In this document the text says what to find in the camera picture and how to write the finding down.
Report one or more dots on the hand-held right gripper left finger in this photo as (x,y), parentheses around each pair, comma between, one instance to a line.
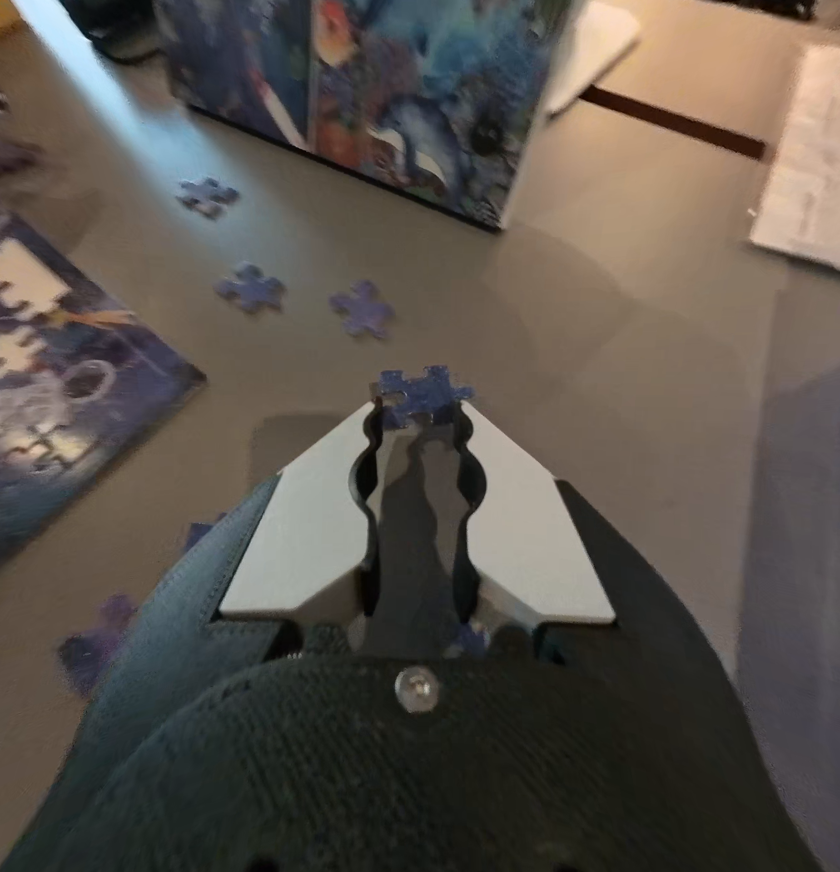
(297,545)

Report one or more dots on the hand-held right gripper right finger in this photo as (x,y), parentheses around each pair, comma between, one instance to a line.
(535,545)

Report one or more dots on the space jigsaw puzzle board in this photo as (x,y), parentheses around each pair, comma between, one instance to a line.
(86,409)

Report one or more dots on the colourful jigsaw puzzle box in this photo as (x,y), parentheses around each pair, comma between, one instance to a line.
(392,102)

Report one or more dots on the printed instruction sheet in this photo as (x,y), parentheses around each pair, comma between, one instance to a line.
(815,170)

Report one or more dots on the white flat stand base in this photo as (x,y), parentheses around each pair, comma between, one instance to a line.
(590,48)

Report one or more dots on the black pouch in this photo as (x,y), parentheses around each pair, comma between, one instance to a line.
(113,27)

